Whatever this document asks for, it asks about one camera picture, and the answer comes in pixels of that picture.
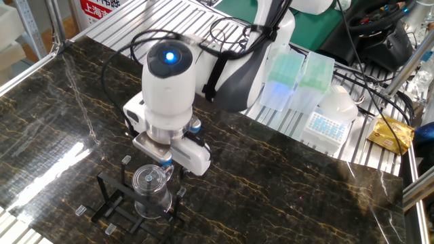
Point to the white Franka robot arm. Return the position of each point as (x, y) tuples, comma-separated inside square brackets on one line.
[(169, 91)]

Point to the blue pipette tip box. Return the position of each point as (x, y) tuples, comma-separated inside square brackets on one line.
[(323, 132)]

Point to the perforated metal post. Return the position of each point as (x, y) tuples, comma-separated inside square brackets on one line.
[(31, 28)]

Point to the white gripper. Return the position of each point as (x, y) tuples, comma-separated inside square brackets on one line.
[(193, 157)]

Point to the gold foil snack packet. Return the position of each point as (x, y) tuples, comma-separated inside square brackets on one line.
[(390, 135)]

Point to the green pipette tip box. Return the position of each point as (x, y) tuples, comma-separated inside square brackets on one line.
[(313, 81), (283, 74)]

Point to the black steering wheel controller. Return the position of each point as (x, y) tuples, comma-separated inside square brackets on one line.
[(379, 37)]

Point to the aluminium frame post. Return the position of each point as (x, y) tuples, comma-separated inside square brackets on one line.
[(407, 66), (57, 20)]

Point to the dark marble pattern mat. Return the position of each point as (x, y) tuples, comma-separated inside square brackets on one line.
[(271, 189)]

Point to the green cutting mat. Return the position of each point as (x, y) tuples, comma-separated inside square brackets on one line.
[(312, 30)]

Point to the white plastic bowl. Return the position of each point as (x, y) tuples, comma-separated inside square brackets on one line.
[(340, 103)]

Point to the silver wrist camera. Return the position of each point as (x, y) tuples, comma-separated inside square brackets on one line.
[(152, 149)]

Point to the red and white sign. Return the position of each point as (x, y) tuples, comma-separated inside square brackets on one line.
[(96, 11)]

